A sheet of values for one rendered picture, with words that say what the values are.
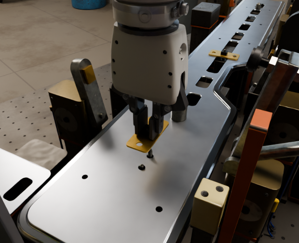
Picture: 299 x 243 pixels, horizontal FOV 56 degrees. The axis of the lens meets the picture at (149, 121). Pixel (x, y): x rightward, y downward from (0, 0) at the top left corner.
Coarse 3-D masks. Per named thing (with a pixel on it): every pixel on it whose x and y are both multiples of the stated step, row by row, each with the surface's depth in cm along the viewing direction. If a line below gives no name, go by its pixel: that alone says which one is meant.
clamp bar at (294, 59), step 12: (252, 60) 30; (264, 60) 30; (276, 60) 30; (288, 60) 29; (276, 72) 29; (288, 72) 28; (264, 84) 33; (276, 84) 29; (288, 84) 29; (264, 96) 31; (276, 96) 30; (264, 108) 32; (276, 108) 31; (240, 144) 36; (240, 156) 37
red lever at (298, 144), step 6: (276, 144) 36; (282, 144) 35; (288, 144) 35; (294, 144) 34; (264, 150) 36; (270, 150) 36; (276, 150) 35; (282, 150) 35; (288, 150) 34; (294, 150) 34; (264, 156) 36; (270, 156) 36; (276, 156) 35; (282, 156) 35; (288, 156) 35; (294, 156) 34
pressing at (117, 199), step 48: (240, 48) 85; (96, 144) 50; (192, 144) 50; (48, 192) 42; (96, 192) 42; (144, 192) 42; (192, 192) 41; (48, 240) 36; (96, 240) 36; (144, 240) 36
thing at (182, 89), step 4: (180, 80) 37; (180, 84) 37; (180, 88) 37; (180, 92) 37; (184, 92) 38; (180, 96) 37; (184, 96) 38; (180, 100) 38; (184, 100) 38; (176, 104) 38; (180, 104) 38; (184, 104) 38; (188, 104) 39; (172, 108) 39; (176, 108) 39; (180, 108) 39; (184, 108) 38
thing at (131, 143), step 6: (144, 126) 45; (144, 132) 44; (162, 132) 45; (132, 138) 44; (138, 138) 44; (144, 138) 44; (156, 138) 44; (126, 144) 43; (132, 144) 43; (144, 144) 43; (150, 144) 43; (138, 150) 42; (144, 150) 42
